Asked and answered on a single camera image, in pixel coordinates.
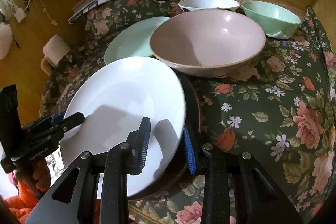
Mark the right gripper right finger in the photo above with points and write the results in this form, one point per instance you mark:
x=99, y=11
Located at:
x=258, y=199

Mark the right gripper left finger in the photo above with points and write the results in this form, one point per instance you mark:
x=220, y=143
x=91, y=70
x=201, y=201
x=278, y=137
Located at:
x=95, y=183

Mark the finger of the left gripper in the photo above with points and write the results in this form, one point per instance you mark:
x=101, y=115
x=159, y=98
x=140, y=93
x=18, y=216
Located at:
x=59, y=128
x=56, y=117

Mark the white plate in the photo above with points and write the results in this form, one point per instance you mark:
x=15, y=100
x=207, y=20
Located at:
x=114, y=100

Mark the dark purple plate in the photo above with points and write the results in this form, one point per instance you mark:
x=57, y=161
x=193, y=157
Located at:
x=181, y=162

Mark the mint green plate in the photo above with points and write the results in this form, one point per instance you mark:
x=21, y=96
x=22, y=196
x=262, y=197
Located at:
x=134, y=40

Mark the pink bowl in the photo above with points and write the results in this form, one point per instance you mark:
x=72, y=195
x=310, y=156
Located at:
x=207, y=43

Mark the mint green bowl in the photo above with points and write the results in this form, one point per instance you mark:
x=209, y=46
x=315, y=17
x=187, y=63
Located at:
x=276, y=21

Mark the white bowl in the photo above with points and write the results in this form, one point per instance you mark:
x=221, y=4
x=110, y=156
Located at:
x=192, y=5

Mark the person's left hand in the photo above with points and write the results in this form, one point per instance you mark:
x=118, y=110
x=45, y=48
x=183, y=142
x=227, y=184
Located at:
x=41, y=176

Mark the pink mug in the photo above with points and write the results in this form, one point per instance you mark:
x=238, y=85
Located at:
x=54, y=50

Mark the floral green cloth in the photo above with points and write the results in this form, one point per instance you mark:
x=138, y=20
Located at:
x=280, y=108

